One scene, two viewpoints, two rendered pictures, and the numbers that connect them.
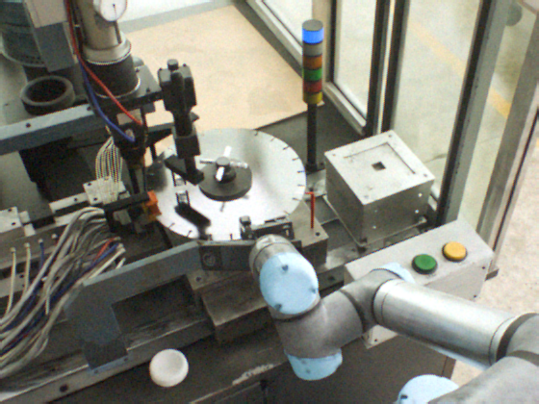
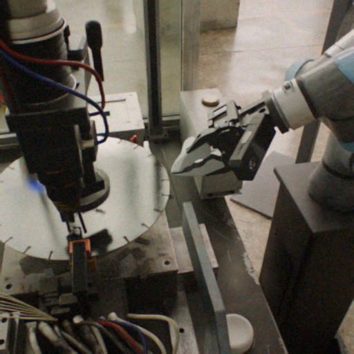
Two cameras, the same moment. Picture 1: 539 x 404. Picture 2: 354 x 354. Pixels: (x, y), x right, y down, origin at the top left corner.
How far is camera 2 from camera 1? 1.04 m
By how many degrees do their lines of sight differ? 51
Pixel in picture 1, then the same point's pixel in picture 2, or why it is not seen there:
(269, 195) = (122, 162)
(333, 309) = not seen: hidden behind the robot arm
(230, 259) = (260, 147)
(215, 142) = (16, 187)
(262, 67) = not seen: outside the picture
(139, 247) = (113, 301)
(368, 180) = (117, 122)
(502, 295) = not seen: hidden behind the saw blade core
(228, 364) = (237, 284)
